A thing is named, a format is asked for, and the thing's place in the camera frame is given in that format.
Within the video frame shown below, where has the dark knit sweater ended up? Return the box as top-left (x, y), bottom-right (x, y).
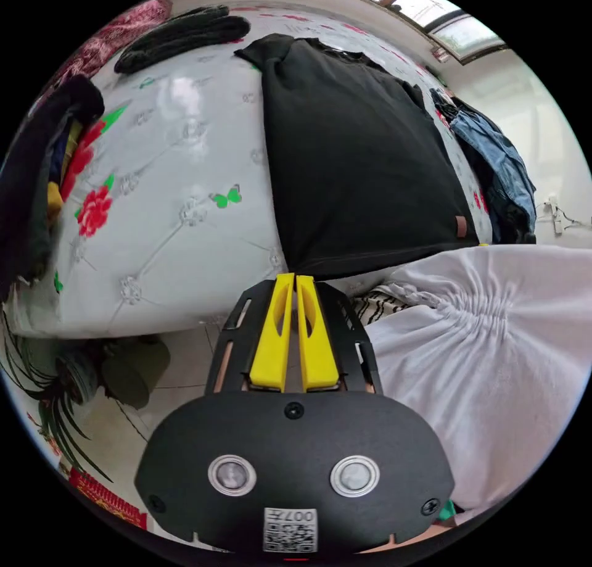
top-left (113, 6), bottom-right (252, 75)

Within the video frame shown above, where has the black short sleeve shirt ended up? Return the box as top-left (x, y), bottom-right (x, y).
top-left (234, 33), bottom-right (481, 281)

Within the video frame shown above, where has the pile of dark clothes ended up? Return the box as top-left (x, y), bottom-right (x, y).
top-left (0, 74), bottom-right (106, 299)

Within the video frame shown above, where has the red patterned blanket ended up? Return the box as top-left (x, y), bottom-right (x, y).
top-left (44, 0), bottom-right (173, 97)

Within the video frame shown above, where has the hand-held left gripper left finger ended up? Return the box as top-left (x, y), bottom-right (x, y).
top-left (248, 273), bottom-right (295, 391)

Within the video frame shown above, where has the pile of clothes with jeans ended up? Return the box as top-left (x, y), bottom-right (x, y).
top-left (429, 87), bottom-right (538, 245)

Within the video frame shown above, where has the window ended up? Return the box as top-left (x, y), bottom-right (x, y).
top-left (332, 0), bottom-right (508, 64)

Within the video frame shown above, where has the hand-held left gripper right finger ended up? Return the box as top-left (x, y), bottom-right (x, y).
top-left (296, 275), bottom-right (340, 391)

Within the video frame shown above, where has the person's body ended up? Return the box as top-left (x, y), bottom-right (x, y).
top-left (350, 244), bottom-right (592, 527)

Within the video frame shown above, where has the green potted plant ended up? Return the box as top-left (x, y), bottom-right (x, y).
top-left (0, 307), bottom-right (114, 484)

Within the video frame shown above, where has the bed with white floral quilt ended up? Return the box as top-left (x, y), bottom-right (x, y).
top-left (8, 0), bottom-right (492, 342)

